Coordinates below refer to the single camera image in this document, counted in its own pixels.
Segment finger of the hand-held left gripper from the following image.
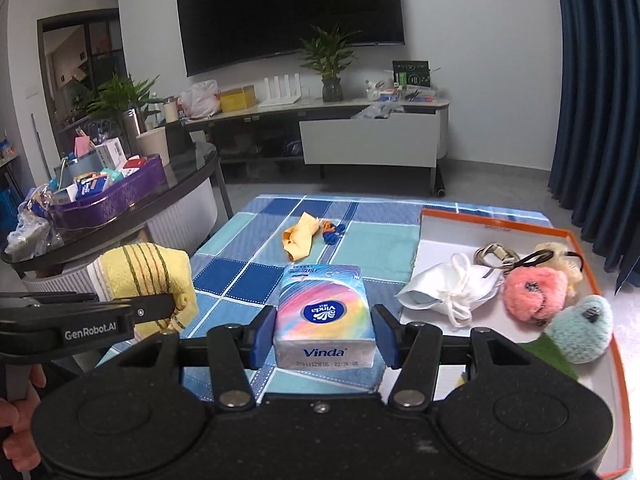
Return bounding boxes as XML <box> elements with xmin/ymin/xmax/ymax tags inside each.
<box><xmin>131</xmin><ymin>293</ymin><xmax>178</xmax><ymax>331</ymax></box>

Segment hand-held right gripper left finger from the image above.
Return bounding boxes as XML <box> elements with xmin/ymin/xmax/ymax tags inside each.
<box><xmin>120</xmin><ymin>304</ymin><xmax>278</xmax><ymax>409</ymax></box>

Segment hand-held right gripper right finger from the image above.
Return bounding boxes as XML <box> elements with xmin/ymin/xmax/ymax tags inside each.
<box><xmin>370</xmin><ymin>303</ymin><xmax>534</xmax><ymax>410</ymax></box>

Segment yellow striped towel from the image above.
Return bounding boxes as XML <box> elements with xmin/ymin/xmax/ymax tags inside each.
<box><xmin>95</xmin><ymin>242</ymin><xmax>199</xmax><ymax>342</ymax></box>

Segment colourful tissue pack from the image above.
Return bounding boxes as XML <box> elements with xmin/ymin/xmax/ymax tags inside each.
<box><xmin>272</xmin><ymin>263</ymin><xmax>377</xmax><ymax>371</ymax></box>

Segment white box with orange rim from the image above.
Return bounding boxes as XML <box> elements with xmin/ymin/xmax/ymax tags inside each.
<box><xmin>409</xmin><ymin>208</ymin><xmax>632</xmax><ymax>479</ymax></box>

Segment white charger with cable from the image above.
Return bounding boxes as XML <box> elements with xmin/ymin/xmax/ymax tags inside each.
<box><xmin>472</xmin><ymin>242</ymin><xmax>521</xmax><ymax>274</ymax></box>

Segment green yellow sponge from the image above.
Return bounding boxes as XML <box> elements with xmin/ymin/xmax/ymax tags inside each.
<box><xmin>520</xmin><ymin>332</ymin><xmax>581</xmax><ymax>381</ymax></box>

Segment light blue fluffy scrunchie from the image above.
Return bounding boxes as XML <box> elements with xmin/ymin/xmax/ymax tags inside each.
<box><xmin>544</xmin><ymin>293</ymin><xmax>615</xmax><ymax>365</ymax></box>

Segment person's left hand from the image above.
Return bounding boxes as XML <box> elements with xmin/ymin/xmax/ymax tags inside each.
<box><xmin>0</xmin><ymin>364</ymin><xmax>47</xmax><ymax>472</ymax></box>

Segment white ribbed drawer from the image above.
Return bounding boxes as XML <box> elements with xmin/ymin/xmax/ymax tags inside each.
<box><xmin>147</xmin><ymin>177</ymin><xmax>219</xmax><ymax>261</ymax></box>
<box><xmin>22</xmin><ymin>259</ymin><xmax>102</xmax><ymax>297</ymax></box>

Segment white face mask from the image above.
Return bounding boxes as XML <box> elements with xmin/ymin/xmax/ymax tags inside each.
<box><xmin>396</xmin><ymin>253</ymin><xmax>505</xmax><ymax>330</ymax></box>

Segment blue checkered cloth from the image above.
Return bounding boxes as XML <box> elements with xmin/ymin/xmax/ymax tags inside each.
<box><xmin>95</xmin><ymin>193</ymin><xmax>554</xmax><ymax>404</ymax></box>

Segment orange cloth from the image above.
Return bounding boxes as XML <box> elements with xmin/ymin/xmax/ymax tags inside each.
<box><xmin>282</xmin><ymin>212</ymin><xmax>321</xmax><ymax>263</ymax></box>

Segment crumpled clear plastic bag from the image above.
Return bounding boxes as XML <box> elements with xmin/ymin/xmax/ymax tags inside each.
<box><xmin>4</xmin><ymin>199</ymin><xmax>54</xmax><ymax>261</ymax></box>

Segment purple patterned tin box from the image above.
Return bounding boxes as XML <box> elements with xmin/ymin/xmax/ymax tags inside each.
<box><xmin>47</xmin><ymin>153</ymin><xmax>169</xmax><ymax>234</ymax></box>

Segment blue orange medicine box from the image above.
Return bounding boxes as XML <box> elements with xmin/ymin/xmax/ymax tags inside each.
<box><xmin>73</xmin><ymin>172</ymin><xmax>109</xmax><ymax>201</ymax></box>

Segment dark glass coffee table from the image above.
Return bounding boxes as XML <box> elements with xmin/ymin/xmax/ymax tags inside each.
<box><xmin>0</xmin><ymin>142</ymin><xmax>234</xmax><ymax>282</ymax></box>

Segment pink fluffy scrunchie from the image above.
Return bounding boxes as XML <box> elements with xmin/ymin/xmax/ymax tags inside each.
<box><xmin>502</xmin><ymin>265</ymin><xmax>569</xmax><ymax>324</ymax></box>

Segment cream paper cup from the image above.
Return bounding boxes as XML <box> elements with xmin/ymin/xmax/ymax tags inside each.
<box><xmin>135</xmin><ymin>127</ymin><xmax>171</xmax><ymax>167</ymax></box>

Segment white barcode box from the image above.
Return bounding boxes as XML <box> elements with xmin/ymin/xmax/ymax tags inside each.
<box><xmin>94</xmin><ymin>137</ymin><xmax>126</xmax><ymax>169</ymax></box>

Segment stainless steel tumbler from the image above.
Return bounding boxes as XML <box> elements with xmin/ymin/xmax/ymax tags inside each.
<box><xmin>122</xmin><ymin>107</ymin><xmax>147</xmax><ymax>156</ymax></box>

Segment white tv cabinet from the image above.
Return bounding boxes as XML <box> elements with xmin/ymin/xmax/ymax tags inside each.
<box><xmin>175</xmin><ymin>94</ymin><xmax>451</xmax><ymax>196</ymax></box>

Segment white plastic bag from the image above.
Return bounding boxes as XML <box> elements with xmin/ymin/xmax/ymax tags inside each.
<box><xmin>178</xmin><ymin>79</ymin><xmax>222</xmax><ymax>120</ymax></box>

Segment leafy green plant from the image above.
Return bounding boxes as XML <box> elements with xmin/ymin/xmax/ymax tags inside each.
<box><xmin>70</xmin><ymin>72</ymin><xmax>161</xmax><ymax>131</ymax></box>

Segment clear plastic bags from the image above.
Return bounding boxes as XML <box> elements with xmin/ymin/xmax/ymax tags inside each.
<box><xmin>352</xmin><ymin>102</ymin><xmax>406</xmax><ymax>121</ymax></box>

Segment yellow box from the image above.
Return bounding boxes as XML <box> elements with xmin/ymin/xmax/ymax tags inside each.
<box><xmin>219</xmin><ymin>85</ymin><xmax>259</xmax><ymax>114</ymax></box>

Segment white router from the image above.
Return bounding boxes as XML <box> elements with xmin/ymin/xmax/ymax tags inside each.
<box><xmin>257</xmin><ymin>73</ymin><xmax>311</xmax><ymax>109</ymax></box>

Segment potted plant in dark vase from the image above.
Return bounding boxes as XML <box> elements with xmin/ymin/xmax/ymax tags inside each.
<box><xmin>297</xmin><ymin>22</ymin><xmax>364</xmax><ymax>104</ymax></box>

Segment green black box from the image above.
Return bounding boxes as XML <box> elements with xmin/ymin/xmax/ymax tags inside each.
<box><xmin>391</xmin><ymin>59</ymin><xmax>431</xmax><ymax>89</ymax></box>

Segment dark blue curtain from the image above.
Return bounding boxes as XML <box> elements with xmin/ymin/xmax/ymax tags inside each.
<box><xmin>547</xmin><ymin>0</ymin><xmax>640</xmax><ymax>302</ymax></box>

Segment black television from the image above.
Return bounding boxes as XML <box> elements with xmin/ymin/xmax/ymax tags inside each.
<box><xmin>173</xmin><ymin>0</ymin><xmax>406</xmax><ymax>79</ymax></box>

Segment cream bow black hair tie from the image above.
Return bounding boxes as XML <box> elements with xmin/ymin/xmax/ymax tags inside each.
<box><xmin>507</xmin><ymin>241</ymin><xmax>586</xmax><ymax>297</ymax></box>

